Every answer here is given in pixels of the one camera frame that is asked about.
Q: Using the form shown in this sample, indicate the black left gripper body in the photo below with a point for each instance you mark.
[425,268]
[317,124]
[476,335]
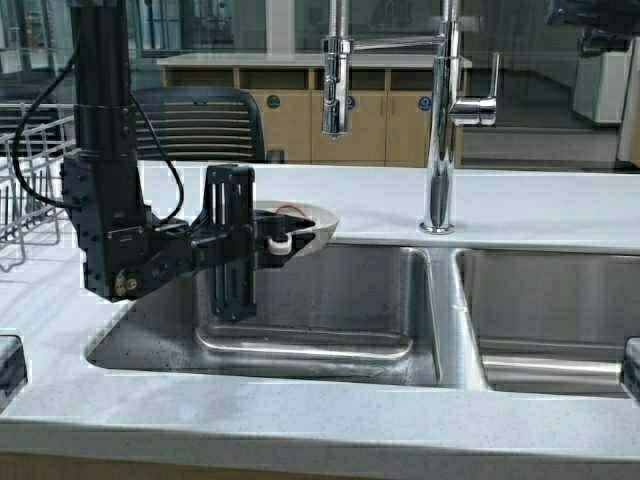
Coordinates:
[232,239]

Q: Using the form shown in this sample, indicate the white bowl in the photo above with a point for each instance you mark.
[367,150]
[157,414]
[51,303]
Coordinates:
[325,224]

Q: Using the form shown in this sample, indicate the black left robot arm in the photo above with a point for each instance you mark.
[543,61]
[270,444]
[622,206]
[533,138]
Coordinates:
[129,252]

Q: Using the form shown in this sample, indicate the red rubber band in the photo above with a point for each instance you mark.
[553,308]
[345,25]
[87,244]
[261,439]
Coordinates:
[291,207]

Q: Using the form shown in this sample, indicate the black office chair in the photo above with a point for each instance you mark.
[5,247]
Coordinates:
[201,124]

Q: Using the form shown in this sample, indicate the wooden background counter cabinet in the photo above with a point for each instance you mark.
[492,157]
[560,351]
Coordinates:
[390,102]

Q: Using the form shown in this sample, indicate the chrome kitchen faucet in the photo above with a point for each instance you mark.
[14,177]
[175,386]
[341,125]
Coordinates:
[450,109]

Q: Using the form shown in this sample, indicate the stainless steel double sink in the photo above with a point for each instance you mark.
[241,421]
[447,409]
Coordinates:
[534,322]

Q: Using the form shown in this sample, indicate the white wire dish rack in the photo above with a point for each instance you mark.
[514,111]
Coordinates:
[28,223]

